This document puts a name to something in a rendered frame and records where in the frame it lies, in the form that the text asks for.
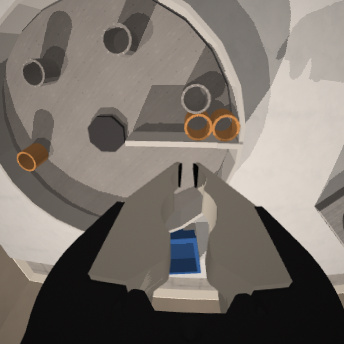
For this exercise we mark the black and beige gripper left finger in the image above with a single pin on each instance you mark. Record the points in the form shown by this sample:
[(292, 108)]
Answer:
[(128, 247)]

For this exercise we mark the grey metal bushing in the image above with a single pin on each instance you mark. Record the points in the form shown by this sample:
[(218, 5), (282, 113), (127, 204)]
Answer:
[(30, 72), (107, 40), (200, 108)]

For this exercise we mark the bronze bushing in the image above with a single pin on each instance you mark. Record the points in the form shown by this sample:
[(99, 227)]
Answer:
[(35, 152), (231, 132), (198, 134)]

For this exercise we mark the blue crate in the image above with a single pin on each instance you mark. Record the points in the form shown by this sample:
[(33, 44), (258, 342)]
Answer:
[(184, 251)]

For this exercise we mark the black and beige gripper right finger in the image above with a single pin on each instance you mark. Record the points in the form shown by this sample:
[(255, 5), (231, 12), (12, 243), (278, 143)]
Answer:
[(249, 251)]

